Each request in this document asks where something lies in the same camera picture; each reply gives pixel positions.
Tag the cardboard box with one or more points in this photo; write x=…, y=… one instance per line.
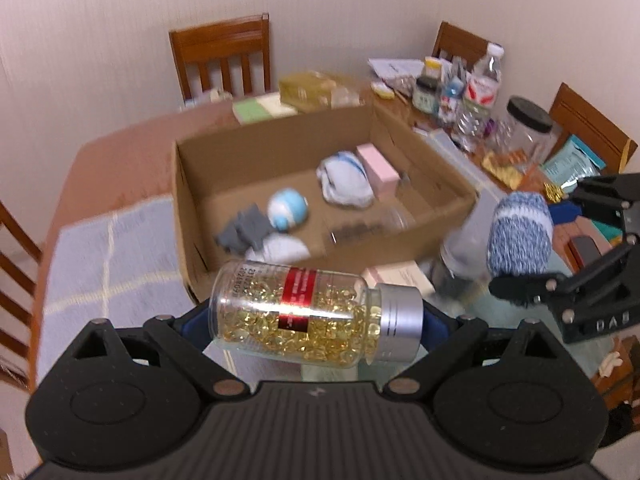
x=250, y=155

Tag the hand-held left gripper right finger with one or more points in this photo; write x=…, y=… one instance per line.
x=437, y=327

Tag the grey cloth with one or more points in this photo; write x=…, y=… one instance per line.
x=242, y=230

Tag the clear water bottle red label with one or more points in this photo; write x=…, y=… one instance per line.
x=477, y=95

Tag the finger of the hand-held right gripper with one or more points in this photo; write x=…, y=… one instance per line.
x=605, y=195
x=520, y=287

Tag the large clear jar black lid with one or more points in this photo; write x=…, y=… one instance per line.
x=530, y=125

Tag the phone in red case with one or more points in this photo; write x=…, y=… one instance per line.
x=585, y=250

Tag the wooden dining chair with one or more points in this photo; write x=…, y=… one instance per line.
x=15, y=240
x=220, y=42
x=585, y=115
x=457, y=42

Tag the yellow capsule bottle silver cap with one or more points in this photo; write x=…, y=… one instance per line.
x=300, y=315

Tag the light blue ball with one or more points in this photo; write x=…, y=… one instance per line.
x=287, y=207

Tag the yellow sticky note pad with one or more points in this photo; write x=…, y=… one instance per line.
x=384, y=91

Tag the white glove blue stripe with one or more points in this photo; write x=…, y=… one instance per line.
x=345, y=180
x=282, y=250

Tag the small jar green label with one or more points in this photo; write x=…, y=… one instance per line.
x=426, y=95

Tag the blue checked towel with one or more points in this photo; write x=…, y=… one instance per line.
x=100, y=260

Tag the white cloth bundle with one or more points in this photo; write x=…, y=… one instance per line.
x=215, y=96

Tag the beige carton box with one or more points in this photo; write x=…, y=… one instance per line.
x=395, y=277

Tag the white paper sheets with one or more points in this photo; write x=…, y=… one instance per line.
x=395, y=67

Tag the blue knitted sock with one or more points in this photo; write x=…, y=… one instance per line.
x=520, y=230

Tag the golden tissue box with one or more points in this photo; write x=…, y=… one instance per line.
x=310, y=90

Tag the gold ornament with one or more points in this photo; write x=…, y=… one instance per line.
x=554, y=191

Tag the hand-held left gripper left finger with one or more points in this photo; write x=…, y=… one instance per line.
x=195, y=327

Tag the teal foil packet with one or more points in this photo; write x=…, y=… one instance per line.
x=572, y=160

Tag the pink carton box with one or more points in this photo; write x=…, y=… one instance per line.
x=377, y=170

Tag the small bottle yellow lid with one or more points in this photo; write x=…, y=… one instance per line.
x=433, y=66

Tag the gold blister pack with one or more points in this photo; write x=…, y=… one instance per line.
x=505, y=170

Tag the small bottle blue cap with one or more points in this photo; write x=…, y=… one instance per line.
x=450, y=102

